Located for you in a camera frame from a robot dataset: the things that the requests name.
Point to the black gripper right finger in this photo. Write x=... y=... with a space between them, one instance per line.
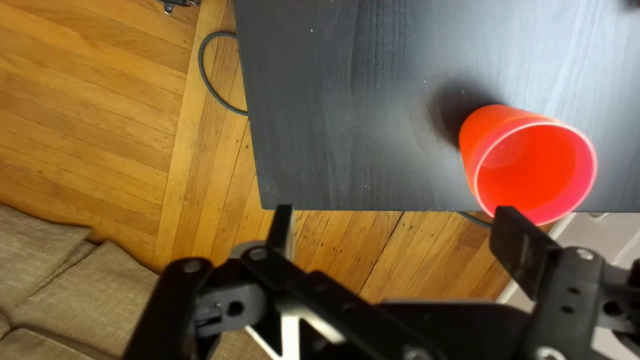
x=562 y=300

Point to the pink plastic cup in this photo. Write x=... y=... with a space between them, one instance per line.
x=527 y=166

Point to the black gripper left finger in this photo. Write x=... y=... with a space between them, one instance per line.
x=201 y=312

